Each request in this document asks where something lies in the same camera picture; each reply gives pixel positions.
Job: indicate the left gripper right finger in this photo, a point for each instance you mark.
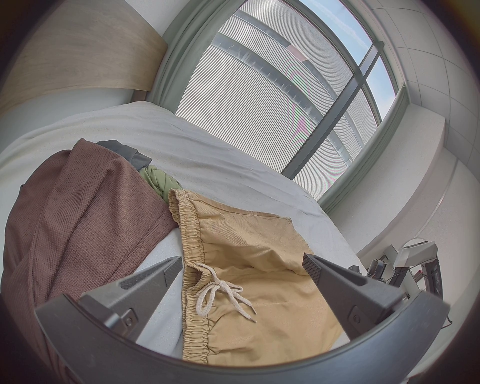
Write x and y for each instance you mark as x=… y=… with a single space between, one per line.
x=352 y=296

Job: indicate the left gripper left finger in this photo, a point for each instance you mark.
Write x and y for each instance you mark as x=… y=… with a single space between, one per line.
x=142 y=288

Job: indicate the tan shorts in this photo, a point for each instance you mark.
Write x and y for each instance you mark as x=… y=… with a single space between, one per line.
x=262 y=270

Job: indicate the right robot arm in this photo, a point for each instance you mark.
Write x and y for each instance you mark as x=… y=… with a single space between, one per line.
x=416 y=253

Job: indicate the bed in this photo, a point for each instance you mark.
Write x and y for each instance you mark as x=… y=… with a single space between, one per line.
x=210 y=150

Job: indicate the brown garment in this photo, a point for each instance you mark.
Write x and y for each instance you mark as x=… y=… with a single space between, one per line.
x=82 y=217

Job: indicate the green garment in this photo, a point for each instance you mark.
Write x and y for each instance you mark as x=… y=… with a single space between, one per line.
x=159 y=182

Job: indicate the black garment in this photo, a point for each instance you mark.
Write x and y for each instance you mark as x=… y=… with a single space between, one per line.
x=127 y=152

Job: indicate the window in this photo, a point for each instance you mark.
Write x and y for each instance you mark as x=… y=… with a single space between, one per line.
x=285 y=97

